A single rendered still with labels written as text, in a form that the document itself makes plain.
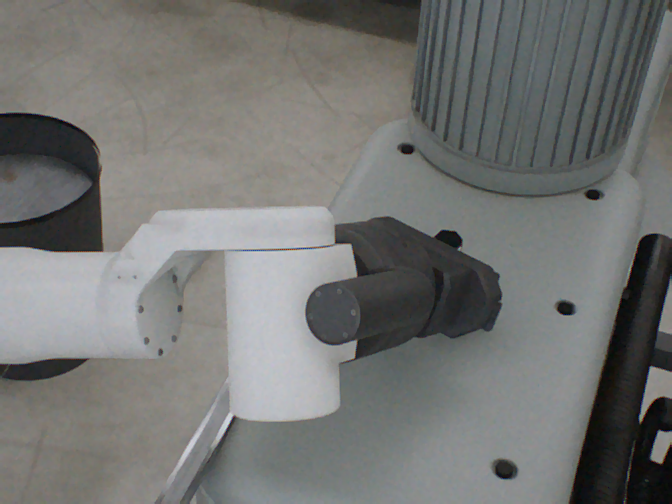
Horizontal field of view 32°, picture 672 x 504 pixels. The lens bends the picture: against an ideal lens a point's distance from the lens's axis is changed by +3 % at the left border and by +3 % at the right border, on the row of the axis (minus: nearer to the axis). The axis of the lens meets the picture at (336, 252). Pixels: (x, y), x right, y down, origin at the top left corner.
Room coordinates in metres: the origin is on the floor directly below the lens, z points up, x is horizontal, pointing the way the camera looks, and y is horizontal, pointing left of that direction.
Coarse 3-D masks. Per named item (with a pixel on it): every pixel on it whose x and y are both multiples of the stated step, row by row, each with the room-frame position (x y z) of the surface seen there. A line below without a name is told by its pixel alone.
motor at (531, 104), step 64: (448, 0) 0.82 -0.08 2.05; (512, 0) 0.79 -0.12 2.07; (576, 0) 0.78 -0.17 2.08; (640, 0) 0.80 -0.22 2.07; (448, 64) 0.82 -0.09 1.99; (512, 64) 0.78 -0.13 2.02; (576, 64) 0.78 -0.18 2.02; (640, 64) 0.81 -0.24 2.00; (448, 128) 0.81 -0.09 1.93; (512, 128) 0.78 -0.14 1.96; (576, 128) 0.79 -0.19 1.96; (512, 192) 0.78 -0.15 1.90
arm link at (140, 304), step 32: (160, 224) 0.49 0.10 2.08; (192, 224) 0.49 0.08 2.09; (224, 224) 0.48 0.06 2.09; (256, 224) 0.48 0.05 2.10; (288, 224) 0.48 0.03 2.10; (320, 224) 0.49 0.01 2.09; (128, 256) 0.48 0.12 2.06; (160, 256) 0.48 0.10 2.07; (192, 256) 0.50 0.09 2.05; (128, 288) 0.47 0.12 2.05; (160, 288) 0.49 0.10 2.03; (128, 320) 0.46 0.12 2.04; (160, 320) 0.48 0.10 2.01; (128, 352) 0.46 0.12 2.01; (160, 352) 0.47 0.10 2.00
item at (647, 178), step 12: (648, 156) 1.29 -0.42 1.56; (648, 168) 1.27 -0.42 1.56; (660, 168) 1.27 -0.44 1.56; (636, 180) 1.24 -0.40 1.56; (648, 180) 1.24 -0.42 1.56; (660, 180) 1.24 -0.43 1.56; (648, 192) 1.21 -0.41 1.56; (660, 192) 1.21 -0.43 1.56; (648, 204) 1.19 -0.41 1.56; (660, 204) 1.19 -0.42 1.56; (648, 216) 1.16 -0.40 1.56; (660, 216) 1.16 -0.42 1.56; (648, 228) 1.14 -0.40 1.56; (660, 228) 1.14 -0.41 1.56; (624, 288) 1.03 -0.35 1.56; (600, 384) 0.94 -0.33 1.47
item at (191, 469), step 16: (224, 384) 0.54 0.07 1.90; (224, 400) 0.52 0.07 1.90; (208, 416) 0.51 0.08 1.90; (224, 416) 0.51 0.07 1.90; (208, 432) 0.49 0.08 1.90; (224, 432) 0.49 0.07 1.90; (192, 448) 0.48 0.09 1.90; (208, 448) 0.48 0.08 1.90; (192, 464) 0.47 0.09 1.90; (208, 464) 0.47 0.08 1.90; (176, 480) 0.45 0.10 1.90; (192, 480) 0.45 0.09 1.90; (160, 496) 0.44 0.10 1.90; (176, 496) 0.44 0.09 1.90; (192, 496) 0.44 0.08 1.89
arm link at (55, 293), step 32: (0, 256) 0.51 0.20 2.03; (32, 256) 0.51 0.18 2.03; (64, 256) 0.51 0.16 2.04; (96, 256) 0.50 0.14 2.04; (0, 288) 0.49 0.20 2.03; (32, 288) 0.48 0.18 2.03; (64, 288) 0.48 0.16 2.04; (96, 288) 0.48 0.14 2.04; (0, 320) 0.47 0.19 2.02; (32, 320) 0.47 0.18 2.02; (64, 320) 0.47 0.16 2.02; (96, 320) 0.46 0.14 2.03; (0, 352) 0.47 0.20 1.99; (32, 352) 0.47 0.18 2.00; (64, 352) 0.47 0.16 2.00; (96, 352) 0.46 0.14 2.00
